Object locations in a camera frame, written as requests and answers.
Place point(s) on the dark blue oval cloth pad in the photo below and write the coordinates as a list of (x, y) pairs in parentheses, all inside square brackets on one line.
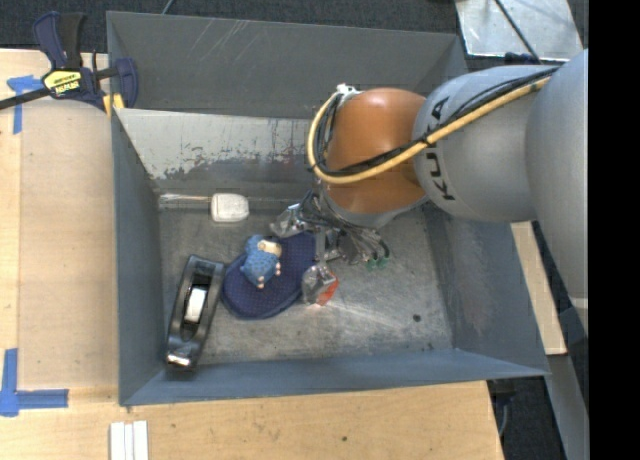
[(260, 300)]

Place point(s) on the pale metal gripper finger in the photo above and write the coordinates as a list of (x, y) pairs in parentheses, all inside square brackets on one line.
[(286, 222), (318, 284)]

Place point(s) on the grey metal bin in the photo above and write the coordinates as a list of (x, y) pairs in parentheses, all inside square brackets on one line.
[(280, 73)]

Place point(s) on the black tape dispenser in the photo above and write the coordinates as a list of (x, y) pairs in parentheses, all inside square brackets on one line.
[(181, 328)]

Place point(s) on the blue toy animal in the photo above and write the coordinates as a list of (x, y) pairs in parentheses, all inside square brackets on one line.
[(260, 264)]

